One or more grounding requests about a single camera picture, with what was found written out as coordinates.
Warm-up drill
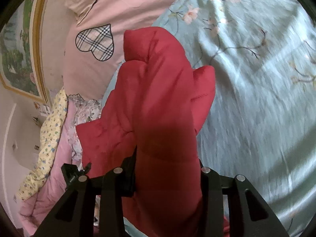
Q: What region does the red quilted puffer coat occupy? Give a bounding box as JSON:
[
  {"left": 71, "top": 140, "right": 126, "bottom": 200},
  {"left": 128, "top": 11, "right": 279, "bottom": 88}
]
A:
[{"left": 76, "top": 27, "right": 215, "bottom": 236}]

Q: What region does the pink blanket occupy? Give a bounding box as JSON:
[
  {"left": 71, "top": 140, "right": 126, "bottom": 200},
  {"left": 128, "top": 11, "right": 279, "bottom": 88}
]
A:
[{"left": 18, "top": 101, "right": 77, "bottom": 236}]

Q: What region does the white floral ruffled quilt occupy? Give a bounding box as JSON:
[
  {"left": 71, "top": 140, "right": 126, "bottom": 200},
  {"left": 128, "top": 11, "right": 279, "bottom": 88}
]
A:
[{"left": 68, "top": 94, "right": 102, "bottom": 165}]

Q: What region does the yellow floral pillow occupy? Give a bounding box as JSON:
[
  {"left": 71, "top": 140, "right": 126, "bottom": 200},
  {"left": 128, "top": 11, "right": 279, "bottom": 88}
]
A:
[{"left": 17, "top": 89, "right": 68, "bottom": 201}]

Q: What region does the pink duvet with plaid hearts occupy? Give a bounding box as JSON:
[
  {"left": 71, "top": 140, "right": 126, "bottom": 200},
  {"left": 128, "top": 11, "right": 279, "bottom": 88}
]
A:
[{"left": 63, "top": 0, "right": 175, "bottom": 100}]

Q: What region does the light blue floral bedsheet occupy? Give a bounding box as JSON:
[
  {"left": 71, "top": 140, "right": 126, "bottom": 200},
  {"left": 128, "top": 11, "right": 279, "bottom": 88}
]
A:
[{"left": 101, "top": 0, "right": 316, "bottom": 237}]

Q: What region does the gold framed wall picture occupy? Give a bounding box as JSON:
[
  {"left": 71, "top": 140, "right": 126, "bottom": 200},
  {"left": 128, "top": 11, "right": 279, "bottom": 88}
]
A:
[{"left": 1, "top": 0, "right": 51, "bottom": 104}]

